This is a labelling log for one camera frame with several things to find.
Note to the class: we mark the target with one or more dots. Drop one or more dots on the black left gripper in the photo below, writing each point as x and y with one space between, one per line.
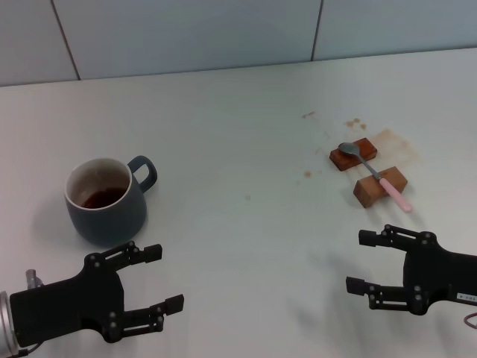
67 302

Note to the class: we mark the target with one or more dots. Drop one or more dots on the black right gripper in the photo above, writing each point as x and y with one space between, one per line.
447 276

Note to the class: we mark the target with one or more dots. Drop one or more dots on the grey ceramic cup with coffee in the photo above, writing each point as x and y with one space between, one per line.
108 223

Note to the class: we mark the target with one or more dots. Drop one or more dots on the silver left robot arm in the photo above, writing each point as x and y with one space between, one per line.
5 320

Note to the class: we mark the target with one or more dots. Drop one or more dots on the light notched wooden block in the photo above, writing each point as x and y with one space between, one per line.
367 190

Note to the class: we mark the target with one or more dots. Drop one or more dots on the dark reddish wooden block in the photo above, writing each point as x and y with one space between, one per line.
367 147

